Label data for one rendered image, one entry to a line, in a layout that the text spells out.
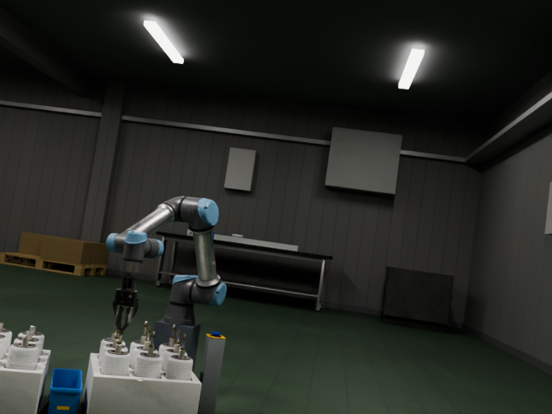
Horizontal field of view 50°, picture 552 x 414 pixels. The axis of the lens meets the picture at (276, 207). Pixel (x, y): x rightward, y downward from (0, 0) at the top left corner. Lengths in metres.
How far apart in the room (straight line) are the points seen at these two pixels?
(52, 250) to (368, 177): 4.47
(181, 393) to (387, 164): 6.71
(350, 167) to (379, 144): 0.52
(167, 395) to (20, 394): 0.50
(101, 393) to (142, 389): 0.14
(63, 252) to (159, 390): 6.40
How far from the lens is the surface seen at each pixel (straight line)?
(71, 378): 2.60
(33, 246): 9.29
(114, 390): 2.28
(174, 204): 2.65
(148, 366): 2.30
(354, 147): 8.66
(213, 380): 2.58
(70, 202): 9.73
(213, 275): 2.76
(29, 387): 2.26
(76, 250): 8.51
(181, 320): 2.85
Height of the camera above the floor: 0.70
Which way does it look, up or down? 4 degrees up
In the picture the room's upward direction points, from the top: 8 degrees clockwise
